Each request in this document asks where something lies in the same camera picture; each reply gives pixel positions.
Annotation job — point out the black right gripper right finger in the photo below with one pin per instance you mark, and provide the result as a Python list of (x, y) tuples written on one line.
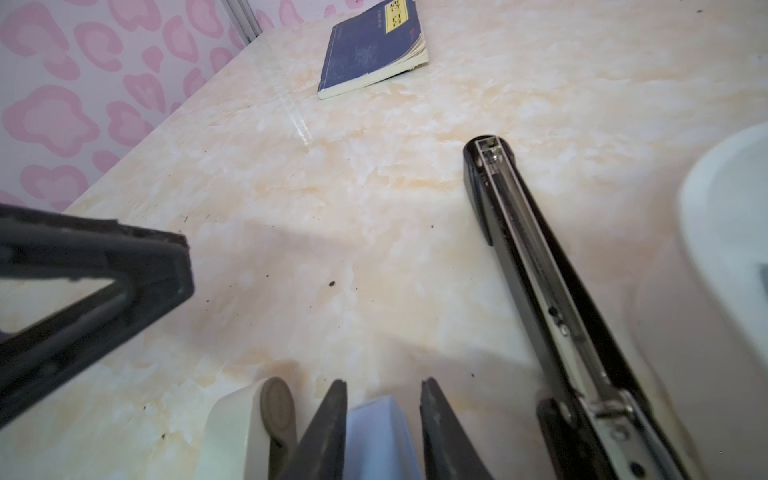
[(448, 452)]

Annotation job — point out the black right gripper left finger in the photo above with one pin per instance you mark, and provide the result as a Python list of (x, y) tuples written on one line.
[(320, 453)]

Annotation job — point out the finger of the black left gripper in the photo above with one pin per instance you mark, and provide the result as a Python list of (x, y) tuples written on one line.
[(148, 274)]

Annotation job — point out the aluminium frame corner post left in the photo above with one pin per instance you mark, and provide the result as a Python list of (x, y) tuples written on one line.
[(243, 18)]

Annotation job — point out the white plastic tray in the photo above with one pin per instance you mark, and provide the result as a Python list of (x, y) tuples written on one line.
[(700, 312)]

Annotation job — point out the blue book yellow label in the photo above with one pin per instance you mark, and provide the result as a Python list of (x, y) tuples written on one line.
[(379, 43)]

